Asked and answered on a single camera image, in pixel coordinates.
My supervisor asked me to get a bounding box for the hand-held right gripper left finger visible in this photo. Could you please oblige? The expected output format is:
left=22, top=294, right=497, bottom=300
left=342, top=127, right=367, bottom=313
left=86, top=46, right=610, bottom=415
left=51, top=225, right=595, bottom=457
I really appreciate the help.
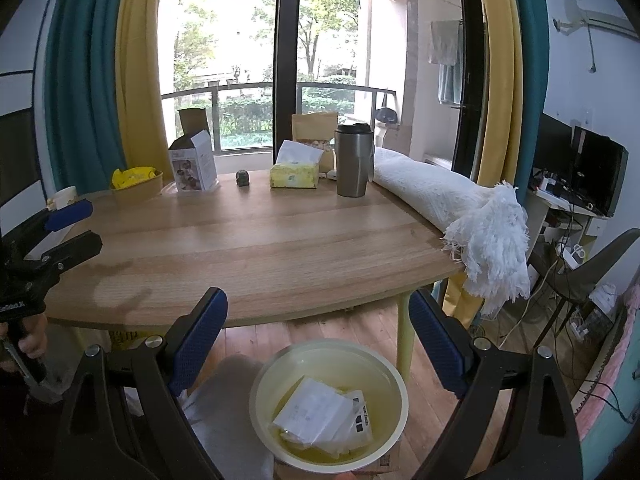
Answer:
left=54, top=286, right=229, bottom=480

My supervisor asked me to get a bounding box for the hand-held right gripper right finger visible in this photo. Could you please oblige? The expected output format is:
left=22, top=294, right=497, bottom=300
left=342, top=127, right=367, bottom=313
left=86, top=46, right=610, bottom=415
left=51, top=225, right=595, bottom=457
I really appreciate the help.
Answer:
left=407, top=290, right=585, bottom=480

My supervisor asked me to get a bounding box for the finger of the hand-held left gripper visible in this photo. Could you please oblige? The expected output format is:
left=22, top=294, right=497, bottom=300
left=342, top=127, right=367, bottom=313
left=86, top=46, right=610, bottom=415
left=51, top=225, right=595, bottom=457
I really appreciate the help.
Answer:
left=0, top=200, right=94, bottom=261
left=35, top=231, right=103, bottom=281

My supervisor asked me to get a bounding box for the cream plastic bucket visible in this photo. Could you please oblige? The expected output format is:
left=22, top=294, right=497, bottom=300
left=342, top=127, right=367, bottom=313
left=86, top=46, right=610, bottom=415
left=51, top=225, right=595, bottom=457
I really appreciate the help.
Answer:
left=248, top=338, right=410, bottom=473

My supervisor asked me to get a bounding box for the person's left hand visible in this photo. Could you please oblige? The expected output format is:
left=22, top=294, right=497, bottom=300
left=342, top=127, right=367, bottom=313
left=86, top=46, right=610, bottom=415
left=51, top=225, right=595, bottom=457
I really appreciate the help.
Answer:
left=16, top=319, right=50, bottom=357

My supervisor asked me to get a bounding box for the white cup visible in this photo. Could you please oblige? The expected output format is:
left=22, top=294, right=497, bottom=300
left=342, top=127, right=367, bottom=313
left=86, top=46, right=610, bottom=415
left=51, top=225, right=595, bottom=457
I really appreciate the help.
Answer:
left=46, top=186, right=81, bottom=211

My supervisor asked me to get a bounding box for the large yellow printed bag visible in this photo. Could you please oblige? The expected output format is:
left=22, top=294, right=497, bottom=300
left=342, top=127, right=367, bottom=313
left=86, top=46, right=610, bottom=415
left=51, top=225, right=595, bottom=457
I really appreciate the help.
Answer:
left=107, top=327, right=166, bottom=351

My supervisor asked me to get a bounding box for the brown paper bowl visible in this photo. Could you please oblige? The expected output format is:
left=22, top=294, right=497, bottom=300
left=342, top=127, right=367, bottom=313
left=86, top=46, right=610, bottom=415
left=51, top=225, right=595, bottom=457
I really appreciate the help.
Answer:
left=109, top=169, right=165, bottom=205

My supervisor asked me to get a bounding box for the clear plastic tray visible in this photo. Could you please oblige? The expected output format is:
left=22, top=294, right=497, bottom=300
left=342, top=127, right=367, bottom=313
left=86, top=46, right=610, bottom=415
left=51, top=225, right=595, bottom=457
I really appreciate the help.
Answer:
left=160, top=181, right=221, bottom=196

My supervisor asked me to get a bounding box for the printed cardboard box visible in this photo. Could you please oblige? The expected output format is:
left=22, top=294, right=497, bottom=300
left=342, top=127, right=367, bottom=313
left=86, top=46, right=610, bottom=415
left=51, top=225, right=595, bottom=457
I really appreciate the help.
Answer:
left=350, top=432, right=407, bottom=478

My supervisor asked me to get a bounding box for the teal curtain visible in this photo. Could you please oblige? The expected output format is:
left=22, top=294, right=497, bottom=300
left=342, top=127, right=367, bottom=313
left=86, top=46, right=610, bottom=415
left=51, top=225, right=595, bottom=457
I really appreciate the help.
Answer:
left=507, top=0, right=551, bottom=201
left=42, top=0, right=131, bottom=196

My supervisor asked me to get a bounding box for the white product box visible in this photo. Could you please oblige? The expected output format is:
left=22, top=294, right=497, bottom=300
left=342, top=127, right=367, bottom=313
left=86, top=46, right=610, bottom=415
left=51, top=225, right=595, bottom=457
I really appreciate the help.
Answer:
left=168, top=108, right=219, bottom=193

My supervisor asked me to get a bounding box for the person's black top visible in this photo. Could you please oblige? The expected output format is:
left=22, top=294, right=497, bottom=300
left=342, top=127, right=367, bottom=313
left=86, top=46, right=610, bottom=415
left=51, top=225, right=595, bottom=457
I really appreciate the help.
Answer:
left=0, top=355, right=76, bottom=480

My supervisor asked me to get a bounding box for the yellow curtain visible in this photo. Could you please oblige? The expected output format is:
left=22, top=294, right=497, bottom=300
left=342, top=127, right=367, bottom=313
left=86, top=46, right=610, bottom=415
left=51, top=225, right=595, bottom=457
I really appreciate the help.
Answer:
left=114, top=0, right=176, bottom=186
left=442, top=0, right=525, bottom=333

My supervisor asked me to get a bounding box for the white fringed blanket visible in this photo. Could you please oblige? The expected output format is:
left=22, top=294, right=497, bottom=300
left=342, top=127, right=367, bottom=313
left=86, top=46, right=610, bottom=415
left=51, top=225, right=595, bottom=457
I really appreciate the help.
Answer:
left=372, top=147, right=532, bottom=316

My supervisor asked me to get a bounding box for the white power strip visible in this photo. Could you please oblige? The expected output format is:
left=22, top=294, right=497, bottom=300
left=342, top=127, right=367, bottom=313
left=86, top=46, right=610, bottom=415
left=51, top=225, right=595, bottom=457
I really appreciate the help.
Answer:
left=560, top=242, right=588, bottom=271

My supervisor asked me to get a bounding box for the white side desk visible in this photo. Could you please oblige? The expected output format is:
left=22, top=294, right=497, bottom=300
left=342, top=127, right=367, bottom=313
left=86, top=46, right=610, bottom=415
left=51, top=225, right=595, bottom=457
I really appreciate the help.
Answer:
left=525, top=187, right=611, bottom=281

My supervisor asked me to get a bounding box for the grey chair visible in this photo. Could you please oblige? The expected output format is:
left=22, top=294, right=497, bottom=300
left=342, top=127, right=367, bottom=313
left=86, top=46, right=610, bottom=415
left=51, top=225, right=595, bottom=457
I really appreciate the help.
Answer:
left=530, top=228, right=640, bottom=356

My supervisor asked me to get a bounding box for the yellow tissue box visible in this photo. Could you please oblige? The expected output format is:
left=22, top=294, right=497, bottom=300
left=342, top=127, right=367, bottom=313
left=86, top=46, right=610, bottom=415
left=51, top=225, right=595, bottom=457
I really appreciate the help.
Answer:
left=270, top=140, right=321, bottom=190

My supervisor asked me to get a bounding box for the small white device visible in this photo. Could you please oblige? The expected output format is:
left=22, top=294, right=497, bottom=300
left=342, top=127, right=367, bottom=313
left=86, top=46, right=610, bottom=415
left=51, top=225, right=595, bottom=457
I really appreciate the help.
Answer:
left=531, top=170, right=563, bottom=196

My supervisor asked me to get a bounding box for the steel tumbler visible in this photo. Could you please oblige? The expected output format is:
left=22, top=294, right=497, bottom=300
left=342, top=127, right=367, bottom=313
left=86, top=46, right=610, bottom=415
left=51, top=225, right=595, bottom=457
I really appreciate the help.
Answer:
left=334, top=122, right=376, bottom=198

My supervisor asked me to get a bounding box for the black monitor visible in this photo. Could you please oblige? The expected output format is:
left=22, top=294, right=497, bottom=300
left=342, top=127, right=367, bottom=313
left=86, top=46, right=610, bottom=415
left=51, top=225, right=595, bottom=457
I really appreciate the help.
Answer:
left=532, top=112, right=575, bottom=188

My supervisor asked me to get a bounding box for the black computer case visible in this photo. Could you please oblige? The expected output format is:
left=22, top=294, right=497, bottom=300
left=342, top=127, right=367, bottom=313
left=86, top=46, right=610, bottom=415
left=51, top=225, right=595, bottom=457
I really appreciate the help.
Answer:
left=570, top=125, right=630, bottom=218

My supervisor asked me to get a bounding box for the brown kraft pouch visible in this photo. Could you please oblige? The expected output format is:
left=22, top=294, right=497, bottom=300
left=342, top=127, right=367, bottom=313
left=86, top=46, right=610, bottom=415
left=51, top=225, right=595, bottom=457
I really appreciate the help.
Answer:
left=291, top=112, right=340, bottom=173

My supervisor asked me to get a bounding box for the hanging light blue garment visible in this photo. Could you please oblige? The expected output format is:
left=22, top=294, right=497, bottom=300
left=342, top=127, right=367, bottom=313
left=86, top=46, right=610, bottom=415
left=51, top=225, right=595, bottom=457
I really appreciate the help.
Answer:
left=437, top=22, right=464, bottom=108

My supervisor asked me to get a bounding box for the hanging white shirt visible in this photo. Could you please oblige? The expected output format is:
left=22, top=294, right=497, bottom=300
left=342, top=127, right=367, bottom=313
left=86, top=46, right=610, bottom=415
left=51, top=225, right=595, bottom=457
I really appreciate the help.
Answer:
left=429, top=20, right=463, bottom=66

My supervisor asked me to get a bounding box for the white air conditioner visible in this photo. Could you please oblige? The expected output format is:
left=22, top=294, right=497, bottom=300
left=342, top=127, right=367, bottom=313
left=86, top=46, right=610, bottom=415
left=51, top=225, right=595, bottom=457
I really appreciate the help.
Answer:
left=552, top=0, right=640, bottom=38

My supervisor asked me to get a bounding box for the air conditioner power cord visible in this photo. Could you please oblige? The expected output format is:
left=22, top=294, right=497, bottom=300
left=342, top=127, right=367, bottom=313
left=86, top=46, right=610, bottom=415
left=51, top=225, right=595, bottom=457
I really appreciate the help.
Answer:
left=582, top=25, right=599, bottom=74

